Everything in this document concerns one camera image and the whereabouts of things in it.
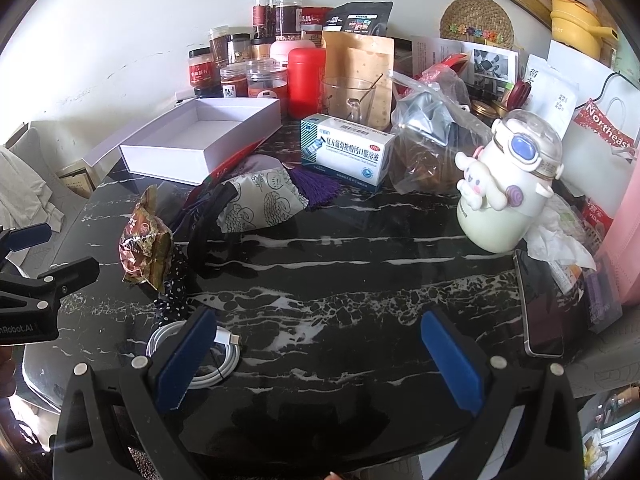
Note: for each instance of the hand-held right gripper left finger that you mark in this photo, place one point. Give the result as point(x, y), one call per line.
point(182, 360)

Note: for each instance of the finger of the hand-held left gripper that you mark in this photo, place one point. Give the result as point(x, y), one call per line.
point(65, 277)
point(30, 236)

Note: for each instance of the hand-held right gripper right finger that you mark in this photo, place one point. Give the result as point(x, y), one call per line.
point(450, 360)

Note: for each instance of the gold foil snack packet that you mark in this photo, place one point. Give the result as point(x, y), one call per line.
point(145, 250)

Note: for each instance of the white cardboard box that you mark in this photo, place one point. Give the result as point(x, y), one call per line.
point(165, 152)

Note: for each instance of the white patterned fabric sachet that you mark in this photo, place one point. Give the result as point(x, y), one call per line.
point(265, 200)

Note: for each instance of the red snack packet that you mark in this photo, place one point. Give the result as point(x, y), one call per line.
point(232, 162)

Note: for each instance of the white cloth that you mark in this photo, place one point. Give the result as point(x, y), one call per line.
point(25, 190)

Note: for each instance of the grey chair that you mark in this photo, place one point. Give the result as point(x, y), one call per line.
point(35, 140)

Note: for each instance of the black smartphone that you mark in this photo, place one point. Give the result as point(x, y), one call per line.
point(542, 310)

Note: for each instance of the black headband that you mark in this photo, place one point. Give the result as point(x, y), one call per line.
point(200, 225)

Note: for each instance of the white cartoon water bottle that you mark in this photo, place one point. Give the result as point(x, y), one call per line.
point(495, 225)

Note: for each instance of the crumpled white tissue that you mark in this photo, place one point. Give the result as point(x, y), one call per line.
point(555, 240)

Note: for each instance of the purple small box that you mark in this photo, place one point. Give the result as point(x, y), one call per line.
point(602, 300)

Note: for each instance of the clear plastic bag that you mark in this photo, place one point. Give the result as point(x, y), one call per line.
point(425, 160)

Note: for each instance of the pink cloth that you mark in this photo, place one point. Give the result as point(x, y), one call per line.
point(625, 235)

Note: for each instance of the purple tassel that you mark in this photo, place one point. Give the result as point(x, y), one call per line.
point(315, 187)

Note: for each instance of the short black jar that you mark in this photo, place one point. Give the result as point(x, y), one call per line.
point(207, 91)

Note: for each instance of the white and blue medicine box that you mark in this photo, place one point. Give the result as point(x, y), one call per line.
point(345, 152)

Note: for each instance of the chili powder jar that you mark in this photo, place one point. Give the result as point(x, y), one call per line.
point(235, 82)

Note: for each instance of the brown spice jar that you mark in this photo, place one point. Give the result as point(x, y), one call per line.
point(220, 47)

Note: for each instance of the red and white paper bag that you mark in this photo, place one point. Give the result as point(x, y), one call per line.
point(605, 130)

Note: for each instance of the wide clear jar orange label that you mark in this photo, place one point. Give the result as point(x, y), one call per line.
point(267, 85)

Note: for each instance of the black lid jar dried slices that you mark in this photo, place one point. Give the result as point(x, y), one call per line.
point(239, 50)

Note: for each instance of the clear glass mug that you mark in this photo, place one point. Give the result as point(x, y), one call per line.
point(332, 105)

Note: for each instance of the white paper pouch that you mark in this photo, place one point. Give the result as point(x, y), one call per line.
point(550, 95)

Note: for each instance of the thin metal spoon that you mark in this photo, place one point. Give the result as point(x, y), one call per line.
point(372, 85)

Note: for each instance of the red packet in plastic bag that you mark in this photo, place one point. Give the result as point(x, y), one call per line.
point(445, 65)

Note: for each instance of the black and white photo print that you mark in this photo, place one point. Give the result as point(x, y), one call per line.
point(495, 67)

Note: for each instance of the black lid jar orange contents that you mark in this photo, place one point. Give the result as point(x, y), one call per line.
point(261, 50)

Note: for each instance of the red canister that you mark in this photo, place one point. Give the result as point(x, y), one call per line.
point(305, 85)

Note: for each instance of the kraft paper pouch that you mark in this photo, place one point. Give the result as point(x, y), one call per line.
point(370, 60)

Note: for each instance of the white booklet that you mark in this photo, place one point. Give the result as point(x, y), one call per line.
point(430, 50)

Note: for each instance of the pink lidded jar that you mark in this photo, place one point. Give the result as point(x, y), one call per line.
point(285, 50)

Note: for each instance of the tall jar with dark sticks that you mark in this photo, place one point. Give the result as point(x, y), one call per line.
point(263, 17)

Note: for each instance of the woven straw fan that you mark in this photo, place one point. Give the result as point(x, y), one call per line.
point(475, 15)

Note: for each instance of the yellow pot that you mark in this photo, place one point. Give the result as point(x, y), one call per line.
point(575, 30)

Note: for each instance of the red paper package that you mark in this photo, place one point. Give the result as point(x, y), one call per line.
point(312, 22)

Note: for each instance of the black snack pouch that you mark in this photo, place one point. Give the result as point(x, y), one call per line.
point(357, 17)

